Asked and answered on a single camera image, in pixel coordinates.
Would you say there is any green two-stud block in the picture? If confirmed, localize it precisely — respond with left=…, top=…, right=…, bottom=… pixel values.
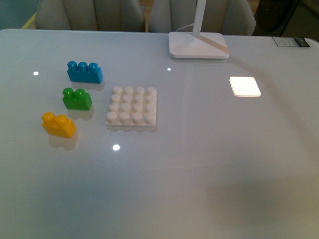
left=62, top=88, right=92, bottom=111

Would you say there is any white studded base plate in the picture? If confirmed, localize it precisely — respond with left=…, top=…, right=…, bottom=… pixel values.
left=106, top=86, right=158, bottom=127

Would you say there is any beige right chair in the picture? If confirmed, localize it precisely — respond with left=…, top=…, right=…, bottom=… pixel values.
left=149, top=0, right=257, bottom=36

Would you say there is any yellow two-stud block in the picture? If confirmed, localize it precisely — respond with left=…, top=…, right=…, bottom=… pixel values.
left=42, top=112, right=76, bottom=138

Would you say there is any beige left chair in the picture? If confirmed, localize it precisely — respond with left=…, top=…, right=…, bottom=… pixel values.
left=35, top=0, right=146, bottom=32

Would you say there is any blue three-stud block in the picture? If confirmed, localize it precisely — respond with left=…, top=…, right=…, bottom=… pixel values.
left=67, top=61, right=103, bottom=84

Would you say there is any white desk lamp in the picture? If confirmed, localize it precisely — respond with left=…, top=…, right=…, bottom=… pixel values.
left=168, top=0, right=230, bottom=59

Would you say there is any beige chair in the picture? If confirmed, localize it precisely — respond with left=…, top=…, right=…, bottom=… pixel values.
left=35, top=0, right=146, bottom=32
left=149, top=0, right=257, bottom=36

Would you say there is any table label sticker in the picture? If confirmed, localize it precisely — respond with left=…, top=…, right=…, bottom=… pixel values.
left=272, top=37, right=310, bottom=47

